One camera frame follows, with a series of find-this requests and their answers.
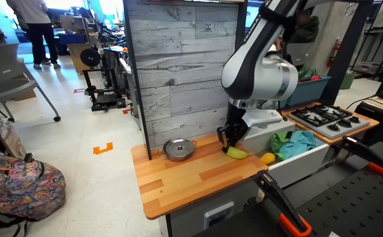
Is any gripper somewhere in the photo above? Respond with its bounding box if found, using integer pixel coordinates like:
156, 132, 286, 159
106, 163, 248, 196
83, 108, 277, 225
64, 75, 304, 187
217, 105, 250, 154

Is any yellow-green toy banana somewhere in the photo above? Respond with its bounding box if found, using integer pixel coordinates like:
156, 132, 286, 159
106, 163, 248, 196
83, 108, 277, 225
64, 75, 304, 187
223, 146, 248, 160

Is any silver lid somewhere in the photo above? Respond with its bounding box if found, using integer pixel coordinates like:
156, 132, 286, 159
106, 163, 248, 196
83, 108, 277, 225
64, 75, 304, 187
163, 139, 195, 157

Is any silver pot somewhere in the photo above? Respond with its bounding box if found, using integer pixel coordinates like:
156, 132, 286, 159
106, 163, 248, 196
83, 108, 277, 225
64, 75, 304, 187
157, 138, 197, 162

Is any yellow toy fruit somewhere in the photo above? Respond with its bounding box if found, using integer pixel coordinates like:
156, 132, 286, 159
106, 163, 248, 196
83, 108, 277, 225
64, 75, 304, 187
260, 152, 276, 165

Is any green cloth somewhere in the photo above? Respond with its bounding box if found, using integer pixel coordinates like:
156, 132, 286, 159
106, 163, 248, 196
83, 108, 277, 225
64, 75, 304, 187
270, 131, 293, 161

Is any teal cloth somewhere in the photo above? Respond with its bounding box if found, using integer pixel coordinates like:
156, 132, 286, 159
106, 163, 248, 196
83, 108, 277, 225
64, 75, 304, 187
276, 130, 318, 161

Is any black clamp with orange grip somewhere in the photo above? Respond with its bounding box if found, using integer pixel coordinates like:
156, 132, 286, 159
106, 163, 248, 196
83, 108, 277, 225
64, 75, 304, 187
253, 170, 313, 237
341, 135, 383, 178

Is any white sink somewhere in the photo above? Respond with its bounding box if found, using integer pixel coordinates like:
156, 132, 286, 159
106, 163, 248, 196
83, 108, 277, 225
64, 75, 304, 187
243, 121, 331, 189

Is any toy kitchen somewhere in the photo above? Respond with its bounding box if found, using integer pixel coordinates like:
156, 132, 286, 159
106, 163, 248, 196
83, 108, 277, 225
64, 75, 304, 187
123, 0, 380, 237

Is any teal bin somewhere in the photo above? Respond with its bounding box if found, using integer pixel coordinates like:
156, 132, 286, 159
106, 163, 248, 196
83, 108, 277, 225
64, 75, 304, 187
279, 75, 332, 108

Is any grey toy stove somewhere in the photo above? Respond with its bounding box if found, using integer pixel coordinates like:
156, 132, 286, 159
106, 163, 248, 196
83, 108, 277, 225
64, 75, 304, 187
288, 103, 370, 140

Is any green toy vegetable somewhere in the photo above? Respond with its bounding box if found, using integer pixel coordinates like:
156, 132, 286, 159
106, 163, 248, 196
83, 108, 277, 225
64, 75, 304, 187
298, 67, 318, 80

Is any person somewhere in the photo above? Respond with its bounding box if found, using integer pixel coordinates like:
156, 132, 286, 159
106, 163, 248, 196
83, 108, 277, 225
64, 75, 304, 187
275, 9, 320, 71
6, 0, 61, 70

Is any green bin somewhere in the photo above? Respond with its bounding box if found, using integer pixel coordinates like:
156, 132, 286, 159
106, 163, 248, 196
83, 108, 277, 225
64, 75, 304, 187
339, 70, 357, 90

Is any black 3D printer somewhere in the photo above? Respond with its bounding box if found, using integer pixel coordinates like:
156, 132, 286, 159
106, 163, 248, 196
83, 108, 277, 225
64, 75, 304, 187
80, 48, 127, 112

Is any red fire extinguisher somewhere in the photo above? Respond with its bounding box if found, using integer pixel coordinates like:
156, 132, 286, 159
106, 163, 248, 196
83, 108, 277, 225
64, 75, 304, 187
327, 37, 341, 68

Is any metal hook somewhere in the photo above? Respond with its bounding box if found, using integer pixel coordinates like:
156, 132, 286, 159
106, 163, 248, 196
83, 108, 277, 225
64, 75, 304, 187
344, 1, 358, 16

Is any black shelf rack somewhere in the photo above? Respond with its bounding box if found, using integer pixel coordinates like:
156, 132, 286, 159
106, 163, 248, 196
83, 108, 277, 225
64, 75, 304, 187
352, 0, 383, 80

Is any colourful backpack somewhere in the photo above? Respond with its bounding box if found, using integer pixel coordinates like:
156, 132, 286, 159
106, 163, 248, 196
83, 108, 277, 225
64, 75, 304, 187
0, 154, 66, 237

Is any clear plastic bag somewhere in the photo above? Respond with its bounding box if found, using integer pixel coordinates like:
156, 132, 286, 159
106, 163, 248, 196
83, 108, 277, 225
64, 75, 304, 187
0, 119, 28, 160

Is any grey chair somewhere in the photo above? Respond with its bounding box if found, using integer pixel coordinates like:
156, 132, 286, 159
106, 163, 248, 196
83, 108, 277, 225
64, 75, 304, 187
0, 43, 62, 123

